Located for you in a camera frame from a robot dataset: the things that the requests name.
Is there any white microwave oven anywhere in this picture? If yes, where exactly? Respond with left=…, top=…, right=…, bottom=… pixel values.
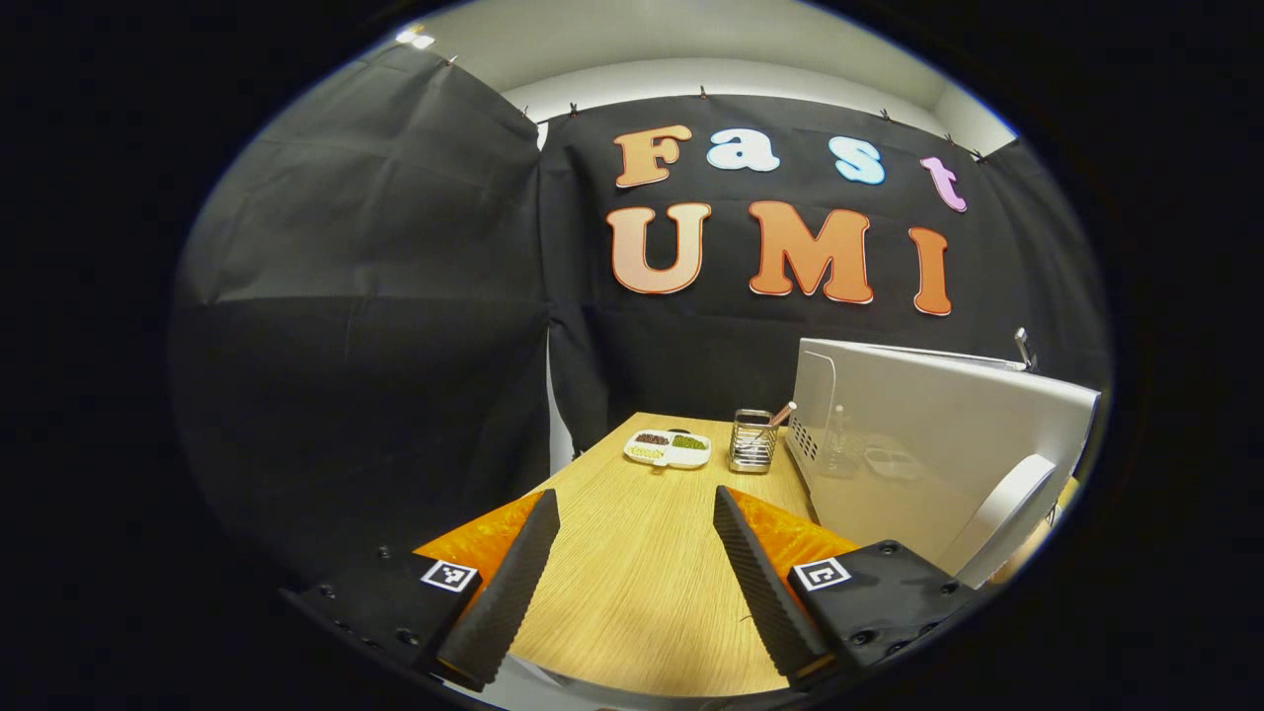
left=785, top=338, right=1100, bottom=591

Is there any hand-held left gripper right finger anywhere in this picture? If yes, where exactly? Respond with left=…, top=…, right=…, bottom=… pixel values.
left=712, top=485, right=981, bottom=691

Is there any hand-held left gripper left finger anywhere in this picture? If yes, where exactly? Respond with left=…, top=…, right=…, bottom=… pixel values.
left=281, top=490, right=562, bottom=693

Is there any metal wire utensil holder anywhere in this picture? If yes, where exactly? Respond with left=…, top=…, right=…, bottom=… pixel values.
left=729, top=408, right=778, bottom=475

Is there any white divided dish of beans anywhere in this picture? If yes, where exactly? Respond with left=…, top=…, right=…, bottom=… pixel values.
left=622, top=429, right=712, bottom=471

